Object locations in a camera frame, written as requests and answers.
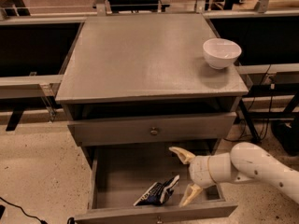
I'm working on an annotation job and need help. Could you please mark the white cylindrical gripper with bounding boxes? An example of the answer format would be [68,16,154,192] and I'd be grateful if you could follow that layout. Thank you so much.
[169,147,215,207]

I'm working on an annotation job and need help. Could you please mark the grey wooden drawer cabinet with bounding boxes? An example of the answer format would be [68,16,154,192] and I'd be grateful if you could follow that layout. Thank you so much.
[55,13,249,173]

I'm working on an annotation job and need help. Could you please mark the black cables by cabinet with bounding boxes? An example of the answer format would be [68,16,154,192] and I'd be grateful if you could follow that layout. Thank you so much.
[222,66,278,143]

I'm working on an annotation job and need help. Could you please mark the grey top drawer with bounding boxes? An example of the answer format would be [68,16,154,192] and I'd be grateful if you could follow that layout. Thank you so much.
[68,112,236,147]

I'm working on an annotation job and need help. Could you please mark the brass middle drawer knob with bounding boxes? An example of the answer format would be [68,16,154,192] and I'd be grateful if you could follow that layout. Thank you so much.
[156,216,163,224]

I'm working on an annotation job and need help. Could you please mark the white ceramic bowl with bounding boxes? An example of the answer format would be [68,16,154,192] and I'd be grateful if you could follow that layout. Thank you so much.
[203,38,242,69]

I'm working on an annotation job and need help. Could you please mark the brass drawer knob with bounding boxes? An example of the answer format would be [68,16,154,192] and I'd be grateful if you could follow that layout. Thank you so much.
[156,216,163,224]
[150,127,159,135]

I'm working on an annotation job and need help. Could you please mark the brass top drawer knob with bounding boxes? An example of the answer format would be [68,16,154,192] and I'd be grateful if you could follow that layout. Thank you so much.
[150,127,159,135]

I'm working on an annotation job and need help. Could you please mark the black floor cable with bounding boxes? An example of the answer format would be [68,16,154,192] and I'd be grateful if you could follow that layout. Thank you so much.
[0,196,49,224]

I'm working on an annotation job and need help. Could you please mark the grey open middle drawer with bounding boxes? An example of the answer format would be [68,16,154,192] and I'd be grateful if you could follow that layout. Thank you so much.
[75,143,237,224]

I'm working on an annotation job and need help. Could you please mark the blue chip bag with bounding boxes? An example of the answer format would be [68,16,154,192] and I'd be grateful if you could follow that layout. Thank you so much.
[134,175,179,206]

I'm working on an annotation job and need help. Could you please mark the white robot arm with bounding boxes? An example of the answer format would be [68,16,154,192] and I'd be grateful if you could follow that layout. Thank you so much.
[169,142,299,206]

